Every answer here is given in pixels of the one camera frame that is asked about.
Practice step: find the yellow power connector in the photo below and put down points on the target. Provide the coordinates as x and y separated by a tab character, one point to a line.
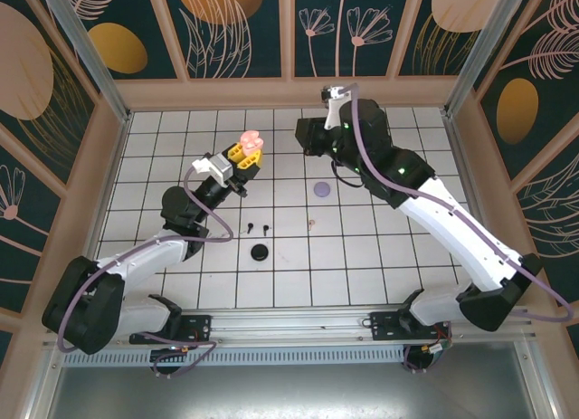
427	348
184	349

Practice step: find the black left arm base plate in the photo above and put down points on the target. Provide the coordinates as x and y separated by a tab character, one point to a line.
199	326

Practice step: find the black earbud charging case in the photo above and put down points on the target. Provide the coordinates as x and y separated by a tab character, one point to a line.
260	252

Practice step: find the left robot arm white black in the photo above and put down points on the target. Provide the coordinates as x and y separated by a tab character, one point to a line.
149	256

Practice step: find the aluminium side rail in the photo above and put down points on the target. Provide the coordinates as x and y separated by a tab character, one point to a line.
466	165
105	202

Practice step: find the aluminium frame post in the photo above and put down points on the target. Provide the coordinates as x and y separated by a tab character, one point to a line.
481	52
88	52

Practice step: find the pink earbud charging case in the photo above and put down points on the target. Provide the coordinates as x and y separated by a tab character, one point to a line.
251	140

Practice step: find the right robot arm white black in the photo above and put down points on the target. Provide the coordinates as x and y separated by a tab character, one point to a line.
452	229

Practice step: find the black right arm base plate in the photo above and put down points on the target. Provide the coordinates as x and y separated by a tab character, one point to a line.
384	326

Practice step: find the purple earbud charging case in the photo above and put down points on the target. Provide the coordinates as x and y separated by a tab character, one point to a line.
322	189

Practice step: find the aluminium mounting rail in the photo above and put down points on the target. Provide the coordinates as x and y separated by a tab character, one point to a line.
289	324

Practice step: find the grey metal plate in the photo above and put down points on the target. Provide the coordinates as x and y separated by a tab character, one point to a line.
289	392

